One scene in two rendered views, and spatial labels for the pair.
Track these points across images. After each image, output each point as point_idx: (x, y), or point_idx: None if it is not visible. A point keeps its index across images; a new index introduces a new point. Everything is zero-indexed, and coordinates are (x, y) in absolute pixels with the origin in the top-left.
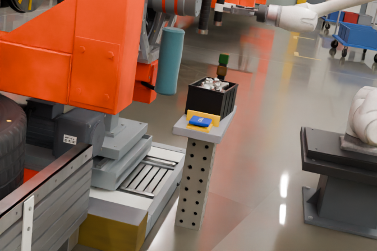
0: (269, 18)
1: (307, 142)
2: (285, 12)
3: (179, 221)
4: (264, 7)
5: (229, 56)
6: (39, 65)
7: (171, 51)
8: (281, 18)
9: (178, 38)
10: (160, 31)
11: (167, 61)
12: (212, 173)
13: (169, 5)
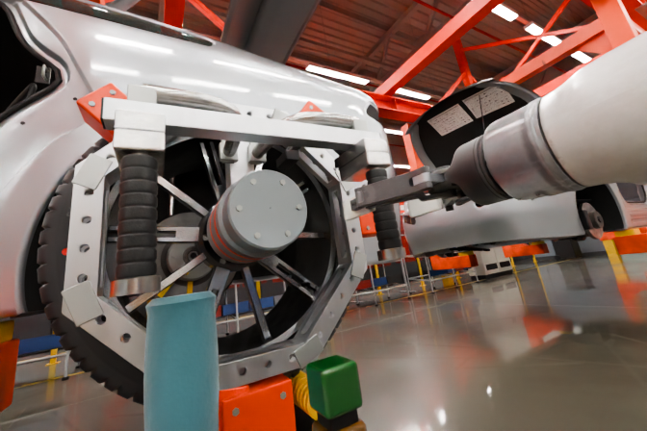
0: (501, 166)
1: None
2: (559, 96)
3: None
4: (473, 141)
5: (329, 379)
6: None
7: (145, 370)
8: (553, 132)
9: (158, 322)
10: (322, 304)
11: (143, 407)
12: None
13: (218, 241)
